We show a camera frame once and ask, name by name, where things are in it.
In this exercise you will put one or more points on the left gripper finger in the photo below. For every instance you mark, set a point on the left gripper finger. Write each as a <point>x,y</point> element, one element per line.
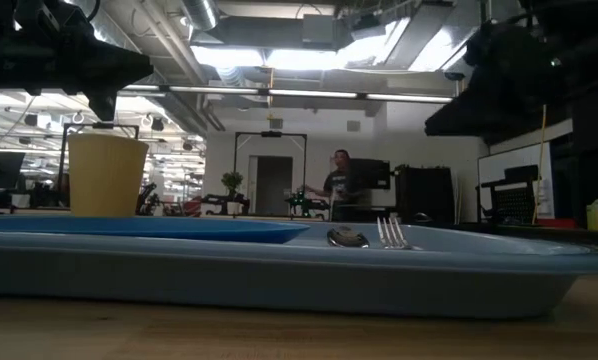
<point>109,77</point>
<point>109,56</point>

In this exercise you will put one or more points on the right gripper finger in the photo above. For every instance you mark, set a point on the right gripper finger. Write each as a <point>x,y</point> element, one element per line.
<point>509,127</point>
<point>499,105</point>

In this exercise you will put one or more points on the yellow paper cup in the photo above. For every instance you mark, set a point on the yellow paper cup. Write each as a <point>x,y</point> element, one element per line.
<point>106,175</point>

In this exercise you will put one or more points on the blue round plate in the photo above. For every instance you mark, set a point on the blue round plate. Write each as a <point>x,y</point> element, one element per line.
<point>154,229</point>

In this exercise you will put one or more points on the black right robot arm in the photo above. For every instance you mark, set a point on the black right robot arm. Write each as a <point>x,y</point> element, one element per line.
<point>589,25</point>

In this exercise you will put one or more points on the black background robot arm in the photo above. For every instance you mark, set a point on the black background robot arm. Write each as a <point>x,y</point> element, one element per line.
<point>306,204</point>
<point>224,202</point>

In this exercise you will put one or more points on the light blue plastic tray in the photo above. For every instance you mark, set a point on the light blue plastic tray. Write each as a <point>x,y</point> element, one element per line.
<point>259,275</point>

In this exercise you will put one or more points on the whiteboard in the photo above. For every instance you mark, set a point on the whiteboard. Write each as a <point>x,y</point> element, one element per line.
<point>494,167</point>

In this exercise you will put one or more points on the red box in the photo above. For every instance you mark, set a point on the red box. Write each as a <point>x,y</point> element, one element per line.
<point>556,223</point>

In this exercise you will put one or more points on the black cabinet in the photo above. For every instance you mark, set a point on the black cabinet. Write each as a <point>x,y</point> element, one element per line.
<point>425,195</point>

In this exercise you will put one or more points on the potted green plant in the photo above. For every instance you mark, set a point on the potted green plant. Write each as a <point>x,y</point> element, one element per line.
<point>232,181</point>

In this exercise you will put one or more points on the person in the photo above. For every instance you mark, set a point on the person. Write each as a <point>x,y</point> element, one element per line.
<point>340,187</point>

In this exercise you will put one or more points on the long ceiling light fixture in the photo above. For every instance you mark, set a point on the long ceiling light fixture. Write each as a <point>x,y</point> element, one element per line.
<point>309,93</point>

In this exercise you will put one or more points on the round silver air duct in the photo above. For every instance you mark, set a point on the round silver air duct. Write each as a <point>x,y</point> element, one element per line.
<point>201,12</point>

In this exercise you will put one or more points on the black wall monitor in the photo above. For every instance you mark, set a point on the black wall monitor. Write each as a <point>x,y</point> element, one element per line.
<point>376,173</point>

